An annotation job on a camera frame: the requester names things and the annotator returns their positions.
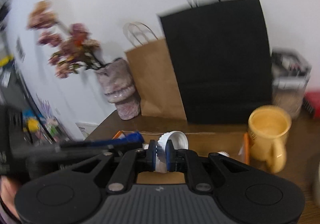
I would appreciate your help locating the white round lid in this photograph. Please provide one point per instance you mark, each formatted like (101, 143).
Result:
(175, 140)

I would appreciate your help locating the white wall panel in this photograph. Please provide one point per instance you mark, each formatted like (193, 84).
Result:
(86, 130)

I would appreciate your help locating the pink marbled vase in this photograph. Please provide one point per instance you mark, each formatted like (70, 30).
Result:
(120, 88)

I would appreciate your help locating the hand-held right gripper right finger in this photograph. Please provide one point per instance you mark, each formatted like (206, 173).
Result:
(170, 156)

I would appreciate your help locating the clear container black lid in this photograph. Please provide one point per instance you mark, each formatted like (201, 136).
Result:
(290, 88)

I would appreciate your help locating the yellow mug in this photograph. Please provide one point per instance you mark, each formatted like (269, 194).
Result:
(267, 136)

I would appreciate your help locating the black paper bag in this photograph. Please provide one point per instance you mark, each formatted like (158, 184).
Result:
(220, 63)

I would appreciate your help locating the dried pink flowers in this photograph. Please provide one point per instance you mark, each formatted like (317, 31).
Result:
(72, 46)

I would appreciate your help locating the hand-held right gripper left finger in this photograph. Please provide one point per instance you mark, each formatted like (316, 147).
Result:
(151, 156)

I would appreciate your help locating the wall poster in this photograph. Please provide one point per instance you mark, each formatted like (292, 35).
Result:
(20, 48)

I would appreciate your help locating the red cardboard box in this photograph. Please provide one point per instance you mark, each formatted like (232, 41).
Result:
(212, 141)

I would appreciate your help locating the yellow box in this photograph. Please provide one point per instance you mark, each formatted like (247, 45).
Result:
(6, 61)

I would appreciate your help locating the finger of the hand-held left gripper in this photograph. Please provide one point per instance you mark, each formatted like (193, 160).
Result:
(75, 149)
(117, 140)

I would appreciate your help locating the purple flower decoration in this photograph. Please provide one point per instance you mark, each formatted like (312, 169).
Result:
(45, 107)

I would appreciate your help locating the brown paper bag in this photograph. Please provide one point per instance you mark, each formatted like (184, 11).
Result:
(155, 78)

